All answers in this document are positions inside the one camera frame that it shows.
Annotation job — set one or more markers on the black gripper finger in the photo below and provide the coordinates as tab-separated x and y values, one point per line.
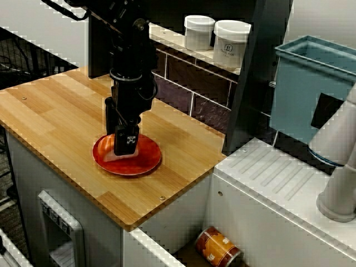
109	119
126	142

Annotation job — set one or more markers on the beige shelf ledge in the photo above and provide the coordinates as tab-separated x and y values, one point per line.
167	36

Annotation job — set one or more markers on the dark tile backsplash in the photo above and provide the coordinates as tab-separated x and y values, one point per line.
180	89

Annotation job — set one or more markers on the white toy dishwasher door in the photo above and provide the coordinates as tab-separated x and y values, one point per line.
44	200

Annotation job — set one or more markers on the grey toy faucet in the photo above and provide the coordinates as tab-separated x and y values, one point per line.
333	139

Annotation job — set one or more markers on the red round plate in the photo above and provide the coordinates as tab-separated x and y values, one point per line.
150	158

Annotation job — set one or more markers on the black shelf end panel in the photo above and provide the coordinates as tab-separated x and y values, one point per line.
97	55

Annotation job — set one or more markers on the white toy sink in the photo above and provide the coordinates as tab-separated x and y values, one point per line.
264	200

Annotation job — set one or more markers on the white toy kitchen cabinet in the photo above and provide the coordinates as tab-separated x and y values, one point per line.
105	222

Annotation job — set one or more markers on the white jar with printed label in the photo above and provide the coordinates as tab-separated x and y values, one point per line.
231	47

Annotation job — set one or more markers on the small white block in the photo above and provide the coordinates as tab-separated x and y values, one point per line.
122	158

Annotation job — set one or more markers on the black cabinet column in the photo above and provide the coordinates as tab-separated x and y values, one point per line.
258	83

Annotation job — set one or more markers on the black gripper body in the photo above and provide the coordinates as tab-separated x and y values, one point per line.
133	100

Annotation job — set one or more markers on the white lidded jar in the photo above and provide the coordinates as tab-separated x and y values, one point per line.
197	33

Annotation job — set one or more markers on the aluminium frame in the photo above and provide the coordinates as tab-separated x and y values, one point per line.
11	250

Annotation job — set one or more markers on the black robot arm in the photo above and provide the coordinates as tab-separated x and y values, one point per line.
130	41

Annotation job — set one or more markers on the orange soup can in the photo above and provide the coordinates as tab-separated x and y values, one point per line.
217	247

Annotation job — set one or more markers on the teal plastic bin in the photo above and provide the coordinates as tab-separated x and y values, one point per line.
294	91

